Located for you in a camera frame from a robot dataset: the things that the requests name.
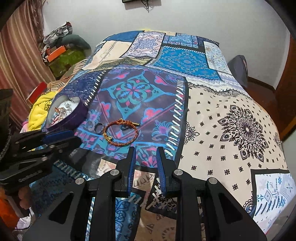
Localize pile of clothes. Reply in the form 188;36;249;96
41;22;91;57

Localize purple heart jewelry box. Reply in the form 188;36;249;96
45;95;88;132

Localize striped beige blanket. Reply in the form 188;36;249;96
46;59;87;93

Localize red braided bracelet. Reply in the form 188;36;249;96
101;118;141;147

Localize striped red curtain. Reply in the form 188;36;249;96
1;1;55;126

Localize green covered side table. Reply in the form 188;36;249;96
48;49;85;78

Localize blue patchwork bedspread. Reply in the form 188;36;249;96
31;31;295;240

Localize person's left hand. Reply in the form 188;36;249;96
18;186;31;210

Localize yellow cartoon blanket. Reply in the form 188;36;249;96
28;91;58;131

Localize white printed papers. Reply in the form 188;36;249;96
13;207;36;240

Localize orange shoe box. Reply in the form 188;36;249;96
47;46;66;62

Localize red white box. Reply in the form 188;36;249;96
26;82;47;105

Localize small wall monitor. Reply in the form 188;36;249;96
121;0;140;4

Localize dark metal ring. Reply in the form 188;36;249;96
94;122;106;135

